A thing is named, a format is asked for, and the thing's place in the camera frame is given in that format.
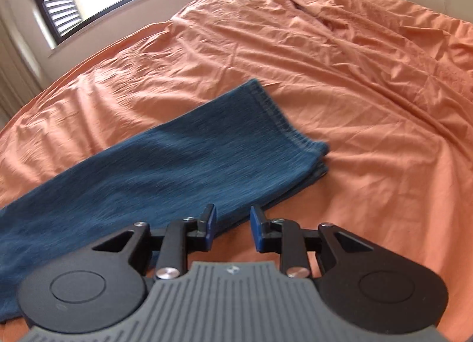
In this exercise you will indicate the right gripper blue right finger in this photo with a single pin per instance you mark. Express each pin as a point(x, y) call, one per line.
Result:
point(284, 237)

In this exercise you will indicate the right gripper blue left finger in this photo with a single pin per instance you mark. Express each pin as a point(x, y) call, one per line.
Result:
point(181, 238)

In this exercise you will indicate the blue denim jeans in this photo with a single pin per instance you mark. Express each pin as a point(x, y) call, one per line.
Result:
point(235, 151)

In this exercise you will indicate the orange bed sheet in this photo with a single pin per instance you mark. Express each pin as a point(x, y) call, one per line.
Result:
point(386, 83)

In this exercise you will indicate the beige curtain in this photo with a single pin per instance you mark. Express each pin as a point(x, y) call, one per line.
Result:
point(22, 77)

